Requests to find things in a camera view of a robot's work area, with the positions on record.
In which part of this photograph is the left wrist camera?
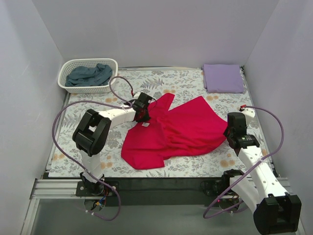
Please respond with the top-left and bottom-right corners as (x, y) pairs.
(133, 91), (143, 99)

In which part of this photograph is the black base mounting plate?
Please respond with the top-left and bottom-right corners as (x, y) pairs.
(75, 177), (250, 208)

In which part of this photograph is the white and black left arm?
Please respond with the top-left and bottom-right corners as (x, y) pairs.
(72, 92), (154, 195)

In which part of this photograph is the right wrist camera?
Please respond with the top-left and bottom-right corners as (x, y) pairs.
(239, 105), (256, 126)

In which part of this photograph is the aluminium frame rail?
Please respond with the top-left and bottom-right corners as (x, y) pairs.
(30, 179), (80, 199)

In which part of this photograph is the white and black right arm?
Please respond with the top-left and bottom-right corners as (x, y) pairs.
(219, 109), (302, 235)

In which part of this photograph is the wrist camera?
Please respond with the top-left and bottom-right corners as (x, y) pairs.
(239, 105), (256, 126)
(133, 91), (143, 99)

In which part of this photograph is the white perforated plastic basket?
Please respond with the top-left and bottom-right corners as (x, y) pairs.
(58, 58), (118, 94)

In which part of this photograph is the crumpled grey-blue t shirt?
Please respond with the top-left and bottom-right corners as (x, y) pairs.
(65, 63), (113, 87)

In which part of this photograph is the red t shirt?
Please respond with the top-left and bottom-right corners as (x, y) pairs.
(121, 93), (227, 170)

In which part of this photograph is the folded purple t shirt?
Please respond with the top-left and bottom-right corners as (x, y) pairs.
(202, 64), (244, 94)

